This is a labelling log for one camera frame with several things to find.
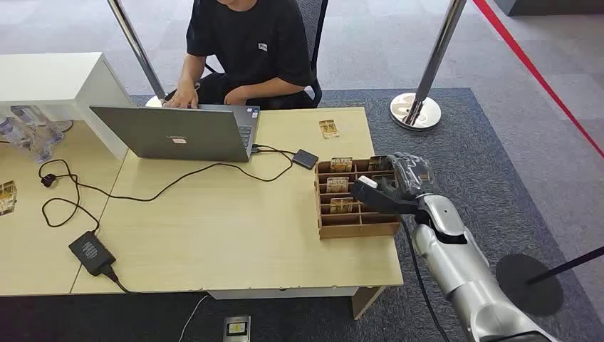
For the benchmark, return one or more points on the wooden card organizer box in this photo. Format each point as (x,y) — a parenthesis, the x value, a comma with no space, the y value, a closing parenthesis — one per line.
(349,222)

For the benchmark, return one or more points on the small black hub box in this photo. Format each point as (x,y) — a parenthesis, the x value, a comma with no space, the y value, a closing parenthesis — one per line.
(305,159)

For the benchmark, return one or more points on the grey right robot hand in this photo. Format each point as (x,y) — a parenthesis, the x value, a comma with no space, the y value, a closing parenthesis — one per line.
(413,174)

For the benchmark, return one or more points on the black office chair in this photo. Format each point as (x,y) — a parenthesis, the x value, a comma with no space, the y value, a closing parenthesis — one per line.
(316,28)

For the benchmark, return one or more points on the person's right hand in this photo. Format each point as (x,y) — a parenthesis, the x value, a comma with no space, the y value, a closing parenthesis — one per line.
(183,96)

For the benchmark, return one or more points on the grey laptop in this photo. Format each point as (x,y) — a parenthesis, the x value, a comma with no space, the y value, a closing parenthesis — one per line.
(179,137)

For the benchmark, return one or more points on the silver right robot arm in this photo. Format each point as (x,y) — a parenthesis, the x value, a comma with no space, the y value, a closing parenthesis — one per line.
(460,269)

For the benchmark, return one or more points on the black laptop power adapter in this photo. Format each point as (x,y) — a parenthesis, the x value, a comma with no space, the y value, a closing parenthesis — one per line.
(91,252)

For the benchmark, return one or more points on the white cabinet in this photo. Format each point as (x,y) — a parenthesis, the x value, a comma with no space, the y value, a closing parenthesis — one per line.
(52,78)

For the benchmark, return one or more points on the clear plastic water bottle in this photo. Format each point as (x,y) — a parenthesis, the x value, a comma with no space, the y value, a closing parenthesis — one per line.
(40,123)
(23,141)

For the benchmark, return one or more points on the black plug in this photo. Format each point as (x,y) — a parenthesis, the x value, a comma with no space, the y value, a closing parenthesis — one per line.
(48,180)

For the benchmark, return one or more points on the chrome stanchion post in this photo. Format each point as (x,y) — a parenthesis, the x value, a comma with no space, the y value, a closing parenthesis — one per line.
(137,47)
(427,75)

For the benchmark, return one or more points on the person's left forearm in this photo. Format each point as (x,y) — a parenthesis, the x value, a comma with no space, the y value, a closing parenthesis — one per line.
(271,88)

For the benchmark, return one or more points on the person's right forearm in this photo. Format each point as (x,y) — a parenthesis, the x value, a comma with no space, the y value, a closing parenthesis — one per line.
(191,71)

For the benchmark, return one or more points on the stack of gold cards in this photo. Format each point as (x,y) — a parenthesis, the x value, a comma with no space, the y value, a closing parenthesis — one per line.
(7,197)

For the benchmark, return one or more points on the person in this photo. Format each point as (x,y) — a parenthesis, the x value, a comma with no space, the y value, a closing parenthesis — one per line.
(250,42)

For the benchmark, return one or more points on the black stand with round base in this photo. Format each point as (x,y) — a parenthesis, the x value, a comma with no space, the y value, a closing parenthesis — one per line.
(528,285)

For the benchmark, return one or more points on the wooden desk leg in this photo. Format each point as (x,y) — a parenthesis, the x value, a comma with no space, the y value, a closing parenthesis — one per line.
(365,302)

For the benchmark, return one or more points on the person's left hand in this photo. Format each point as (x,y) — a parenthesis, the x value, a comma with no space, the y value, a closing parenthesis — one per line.
(233,97)

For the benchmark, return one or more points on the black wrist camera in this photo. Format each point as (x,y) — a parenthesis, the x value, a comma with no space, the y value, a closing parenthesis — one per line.
(384,198)

